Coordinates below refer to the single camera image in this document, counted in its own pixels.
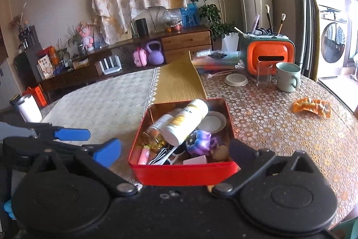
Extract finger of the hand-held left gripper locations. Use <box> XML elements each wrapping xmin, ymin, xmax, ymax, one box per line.
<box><xmin>28</xmin><ymin>123</ymin><xmax>91</xmax><ymax>141</ymax></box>
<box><xmin>3</xmin><ymin>137</ymin><xmax>83</xmax><ymax>161</ymax></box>

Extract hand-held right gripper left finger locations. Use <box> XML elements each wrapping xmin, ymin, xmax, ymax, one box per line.
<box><xmin>26</xmin><ymin>138</ymin><xmax>138</xmax><ymax>196</ymax></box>

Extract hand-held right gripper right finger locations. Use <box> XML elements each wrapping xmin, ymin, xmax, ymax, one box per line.
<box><xmin>212</xmin><ymin>139</ymin><xmax>321</xmax><ymax>196</ymax></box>

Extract small brown round item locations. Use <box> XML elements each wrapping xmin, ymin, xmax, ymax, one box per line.
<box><xmin>209</xmin><ymin>145</ymin><xmax>229</xmax><ymax>162</ymax></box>

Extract round metal tin lid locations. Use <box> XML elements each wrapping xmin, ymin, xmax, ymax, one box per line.
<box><xmin>199</xmin><ymin>111</ymin><xmax>227</xmax><ymax>135</ymax></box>

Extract purple rubber toy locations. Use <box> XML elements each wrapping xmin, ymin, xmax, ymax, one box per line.
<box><xmin>186</xmin><ymin>130</ymin><xmax>219</xmax><ymax>156</ymax></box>

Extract small white block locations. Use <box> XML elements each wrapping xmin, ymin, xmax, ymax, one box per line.
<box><xmin>183</xmin><ymin>156</ymin><xmax>208</xmax><ymax>165</ymax></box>

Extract clear pill bottle silver cap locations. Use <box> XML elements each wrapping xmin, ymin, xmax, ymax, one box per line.
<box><xmin>142</xmin><ymin>113</ymin><xmax>179</xmax><ymax>152</ymax></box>

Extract white handled scissors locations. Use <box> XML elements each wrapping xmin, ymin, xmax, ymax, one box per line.
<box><xmin>149</xmin><ymin>143</ymin><xmax>185</xmax><ymax>166</ymax></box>

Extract white bottle gold cap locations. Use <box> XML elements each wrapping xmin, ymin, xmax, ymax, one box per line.
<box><xmin>162</xmin><ymin>99</ymin><xmax>209</xmax><ymax>146</ymax></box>

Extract red tin box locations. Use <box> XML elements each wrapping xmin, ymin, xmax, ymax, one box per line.
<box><xmin>128</xmin><ymin>98</ymin><xmax>241</xmax><ymax>187</ymax></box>

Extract white tumbler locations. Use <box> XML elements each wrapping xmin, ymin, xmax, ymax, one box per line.
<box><xmin>9</xmin><ymin>96</ymin><xmax>43</xmax><ymax>123</ymax></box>

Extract floral plastic tablecloth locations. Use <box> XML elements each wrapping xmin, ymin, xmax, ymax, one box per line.
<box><xmin>199</xmin><ymin>70</ymin><xmax>358</xmax><ymax>230</ymax></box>

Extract red gift bag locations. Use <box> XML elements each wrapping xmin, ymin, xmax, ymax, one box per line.
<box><xmin>22</xmin><ymin>86</ymin><xmax>47</xmax><ymax>107</ymax></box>

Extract cream lace-edged tablecloth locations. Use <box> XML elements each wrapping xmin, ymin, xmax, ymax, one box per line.
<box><xmin>42</xmin><ymin>67</ymin><xmax>169</xmax><ymax>186</ymax></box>

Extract black cabinet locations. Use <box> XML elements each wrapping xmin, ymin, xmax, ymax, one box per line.
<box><xmin>14</xmin><ymin>46</ymin><xmax>43</xmax><ymax>89</ymax></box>

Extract printed snack box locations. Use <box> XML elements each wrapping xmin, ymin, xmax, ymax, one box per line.
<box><xmin>37</xmin><ymin>56</ymin><xmax>54</xmax><ymax>80</ymax></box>

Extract round white lid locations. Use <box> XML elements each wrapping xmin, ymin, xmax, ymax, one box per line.
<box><xmin>224</xmin><ymin>73</ymin><xmax>249</xmax><ymax>86</ymax></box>

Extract small cardboard box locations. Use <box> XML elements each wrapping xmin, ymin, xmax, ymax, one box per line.
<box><xmin>72</xmin><ymin>58</ymin><xmax>90</xmax><ymax>69</ymax></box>

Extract white router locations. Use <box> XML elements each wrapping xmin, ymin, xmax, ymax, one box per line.
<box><xmin>99</xmin><ymin>56</ymin><xmax>123</xmax><ymax>75</ymax></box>

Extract clear drinking glass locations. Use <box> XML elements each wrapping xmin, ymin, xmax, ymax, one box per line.
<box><xmin>256</xmin><ymin>61</ymin><xmax>273</xmax><ymax>88</ymax></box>

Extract pink plastic spoon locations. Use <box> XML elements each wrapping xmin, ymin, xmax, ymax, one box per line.
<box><xmin>207</xmin><ymin>71</ymin><xmax>233</xmax><ymax>78</ymax></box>

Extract orange paper bag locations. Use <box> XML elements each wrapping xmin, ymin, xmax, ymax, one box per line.
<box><xmin>46</xmin><ymin>46</ymin><xmax>59</xmax><ymax>66</ymax></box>

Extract orange snack wrapper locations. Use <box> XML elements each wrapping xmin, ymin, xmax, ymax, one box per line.
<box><xmin>292</xmin><ymin>98</ymin><xmax>332</xmax><ymax>119</ymax></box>

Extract pale green mug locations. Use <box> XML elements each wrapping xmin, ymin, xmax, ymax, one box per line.
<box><xmin>276</xmin><ymin>62</ymin><xmax>301</xmax><ymax>93</ymax></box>

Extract yellow table runner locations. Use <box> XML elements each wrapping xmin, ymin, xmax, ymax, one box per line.
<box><xmin>153</xmin><ymin>50</ymin><xmax>208</xmax><ymax>106</ymax></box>

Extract stack of flat books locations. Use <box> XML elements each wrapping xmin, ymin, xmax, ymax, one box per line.
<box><xmin>192</xmin><ymin>50</ymin><xmax>241</xmax><ymax>72</ymax></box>

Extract small potted plant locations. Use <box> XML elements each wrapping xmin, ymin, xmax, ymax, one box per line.
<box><xmin>66</xmin><ymin>26</ymin><xmax>88</xmax><ymax>56</ymax></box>

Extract black coffee machine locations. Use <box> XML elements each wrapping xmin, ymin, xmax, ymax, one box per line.
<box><xmin>18</xmin><ymin>25</ymin><xmax>39</xmax><ymax>49</ymax></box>

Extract pink toy suitcase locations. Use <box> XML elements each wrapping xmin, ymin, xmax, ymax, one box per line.
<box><xmin>132</xmin><ymin>47</ymin><xmax>148</xmax><ymax>68</ymax></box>

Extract pink doll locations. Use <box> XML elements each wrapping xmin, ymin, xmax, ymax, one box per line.
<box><xmin>77</xmin><ymin>20</ymin><xmax>95</xmax><ymax>52</ymax></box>

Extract orange green desk organizer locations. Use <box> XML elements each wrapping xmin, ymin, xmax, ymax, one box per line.
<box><xmin>239</xmin><ymin>32</ymin><xmax>296</xmax><ymax>80</ymax></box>

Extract white plant pot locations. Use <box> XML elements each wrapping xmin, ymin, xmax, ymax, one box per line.
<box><xmin>222</xmin><ymin>33</ymin><xmax>241</xmax><ymax>52</ymax></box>

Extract purple kettlebell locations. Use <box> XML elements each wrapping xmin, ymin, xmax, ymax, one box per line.
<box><xmin>146</xmin><ymin>41</ymin><xmax>165</xmax><ymax>65</ymax></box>

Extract vase with dried flowers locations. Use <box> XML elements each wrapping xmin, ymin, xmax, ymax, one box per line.
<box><xmin>9</xmin><ymin>2</ymin><xmax>30</xmax><ymax>33</ymax></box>

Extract wooden television cabinet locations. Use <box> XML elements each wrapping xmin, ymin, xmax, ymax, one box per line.
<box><xmin>38</xmin><ymin>25</ymin><xmax>215</xmax><ymax>94</ymax></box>

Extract purple pen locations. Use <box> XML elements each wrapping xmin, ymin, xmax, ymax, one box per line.
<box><xmin>251</xmin><ymin>17</ymin><xmax>261</xmax><ymax>35</ymax></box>

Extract black cylindrical speaker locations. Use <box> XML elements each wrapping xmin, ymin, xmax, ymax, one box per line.
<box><xmin>135</xmin><ymin>18</ymin><xmax>149</xmax><ymax>37</ymax></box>

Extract white tip paintbrush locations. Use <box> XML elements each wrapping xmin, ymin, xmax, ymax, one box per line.
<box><xmin>265</xmin><ymin>4</ymin><xmax>273</xmax><ymax>34</ymax></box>
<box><xmin>277</xmin><ymin>13</ymin><xmax>286</xmax><ymax>35</ymax></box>

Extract green plastic chair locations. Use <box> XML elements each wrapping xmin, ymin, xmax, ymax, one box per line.
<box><xmin>333</xmin><ymin>217</ymin><xmax>358</xmax><ymax>239</ymax></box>

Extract white washing machine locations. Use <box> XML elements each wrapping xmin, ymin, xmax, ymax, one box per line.
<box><xmin>311</xmin><ymin>0</ymin><xmax>349</xmax><ymax>79</ymax></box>

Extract blue printed box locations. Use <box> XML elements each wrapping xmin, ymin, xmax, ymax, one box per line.
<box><xmin>180</xmin><ymin>3</ymin><xmax>200</xmax><ymax>27</ymax></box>

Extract clear plastic bag with fruit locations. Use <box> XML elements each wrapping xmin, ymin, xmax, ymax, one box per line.
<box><xmin>163</xmin><ymin>10</ymin><xmax>184</xmax><ymax>32</ymax></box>

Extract grey curtain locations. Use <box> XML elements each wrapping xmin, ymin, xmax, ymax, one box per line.
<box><xmin>282</xmin><ymin>0</ymin><xmax>320</xmax><ymax>80</ymax></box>

